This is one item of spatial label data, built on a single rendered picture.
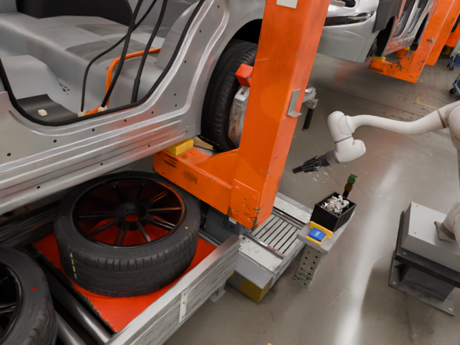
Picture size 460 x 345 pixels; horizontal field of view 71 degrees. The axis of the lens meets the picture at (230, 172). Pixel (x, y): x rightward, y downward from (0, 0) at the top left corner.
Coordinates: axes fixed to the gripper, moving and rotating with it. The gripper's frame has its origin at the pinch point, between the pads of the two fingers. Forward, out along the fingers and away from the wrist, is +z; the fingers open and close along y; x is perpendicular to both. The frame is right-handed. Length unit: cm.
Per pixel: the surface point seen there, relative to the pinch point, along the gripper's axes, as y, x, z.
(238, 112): -10, 57, 4
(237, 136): -17, 48, 9
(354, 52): 250, -49, -27
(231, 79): -7, 73, -2
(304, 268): -51, -31, 8
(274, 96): -50, 72, -34
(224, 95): -12, 69, 3
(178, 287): -97, 36, 27
